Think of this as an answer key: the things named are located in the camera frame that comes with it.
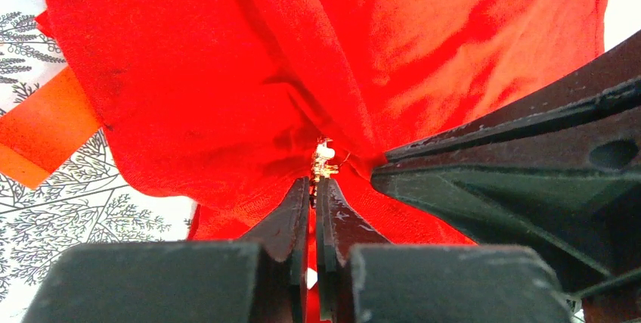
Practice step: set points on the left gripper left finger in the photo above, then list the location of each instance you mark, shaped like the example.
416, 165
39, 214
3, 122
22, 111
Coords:
259, 277

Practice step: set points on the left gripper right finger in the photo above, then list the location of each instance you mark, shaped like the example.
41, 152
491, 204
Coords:
363, 277

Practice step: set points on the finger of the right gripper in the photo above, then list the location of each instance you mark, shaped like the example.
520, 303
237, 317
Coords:
572, 195
608, 85

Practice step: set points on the gold orange ornate brooch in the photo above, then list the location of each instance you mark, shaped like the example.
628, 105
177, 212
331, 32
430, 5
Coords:
321, 166

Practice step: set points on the red shirt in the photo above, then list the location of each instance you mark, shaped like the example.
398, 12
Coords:
224, 101

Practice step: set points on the floral table mat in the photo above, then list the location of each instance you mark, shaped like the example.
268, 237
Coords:
85, 201

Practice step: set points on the red long toy block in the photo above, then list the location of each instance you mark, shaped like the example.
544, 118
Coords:
41, 133

